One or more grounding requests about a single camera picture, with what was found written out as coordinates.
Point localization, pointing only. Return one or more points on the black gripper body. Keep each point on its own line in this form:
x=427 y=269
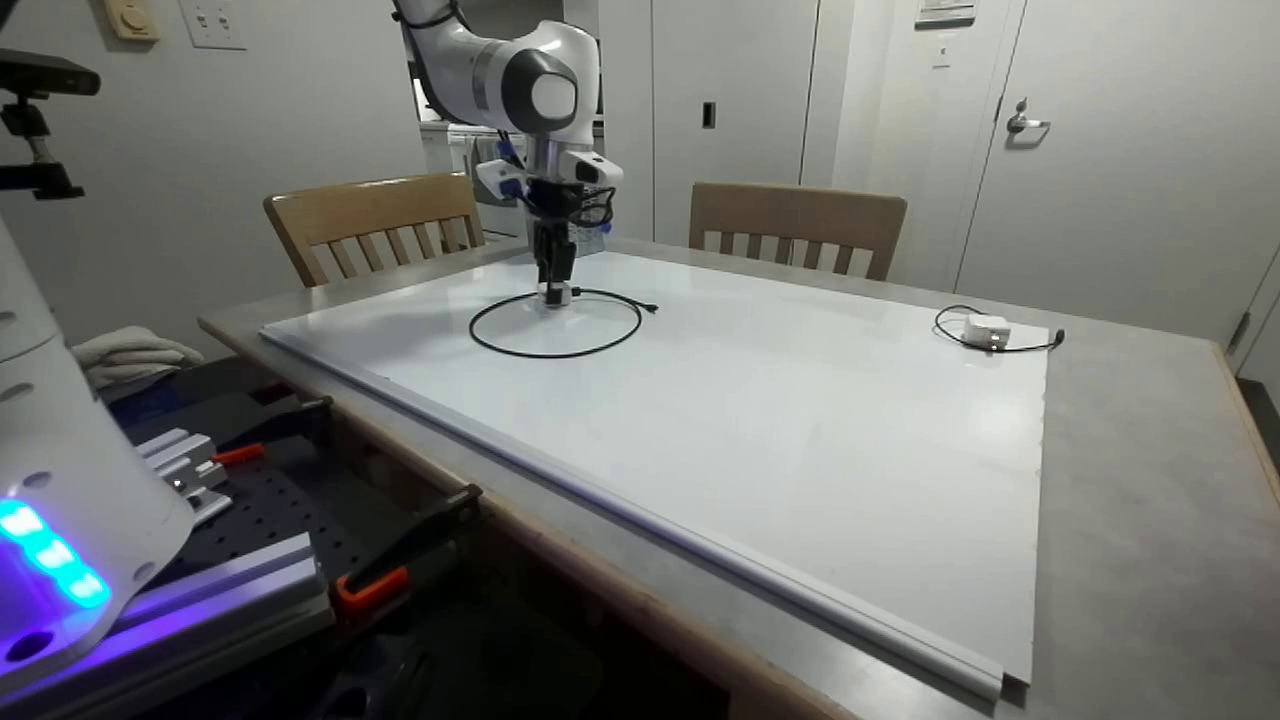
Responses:
x=553 y=223

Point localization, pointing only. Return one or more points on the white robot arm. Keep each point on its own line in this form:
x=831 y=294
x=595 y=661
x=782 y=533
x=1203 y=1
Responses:
x=464 y=62

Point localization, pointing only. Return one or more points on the light wooden slatted chair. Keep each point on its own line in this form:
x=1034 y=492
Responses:
x=803 y=215
x=372 y=204

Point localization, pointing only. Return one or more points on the large white whiteboard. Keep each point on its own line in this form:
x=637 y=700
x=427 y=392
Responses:
x=745 y=455

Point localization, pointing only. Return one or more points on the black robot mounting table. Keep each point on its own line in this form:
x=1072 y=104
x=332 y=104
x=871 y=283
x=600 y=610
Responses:
x=266 y=527

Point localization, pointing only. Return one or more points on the small aluminium blocks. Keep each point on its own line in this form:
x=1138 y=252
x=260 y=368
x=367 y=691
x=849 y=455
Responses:
x=182 y=462

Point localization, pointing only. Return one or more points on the white cloth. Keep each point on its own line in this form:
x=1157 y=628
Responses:
x=124 y=356

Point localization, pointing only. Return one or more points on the grey door sign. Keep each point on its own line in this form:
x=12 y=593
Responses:
x=947 y=12

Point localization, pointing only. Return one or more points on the beige round thermostat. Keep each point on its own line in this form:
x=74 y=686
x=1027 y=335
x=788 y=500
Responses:
x=129 y=17

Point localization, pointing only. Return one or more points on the white door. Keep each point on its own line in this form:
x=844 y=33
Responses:
x=1146 y=175

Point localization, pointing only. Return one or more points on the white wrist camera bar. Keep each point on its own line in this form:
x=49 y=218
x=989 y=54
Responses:
x=599 y=165

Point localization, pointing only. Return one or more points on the white wall outlet plate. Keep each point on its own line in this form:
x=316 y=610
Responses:
x=212 y=23

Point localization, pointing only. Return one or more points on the black camera on stand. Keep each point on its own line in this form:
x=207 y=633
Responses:
x=41 y=75

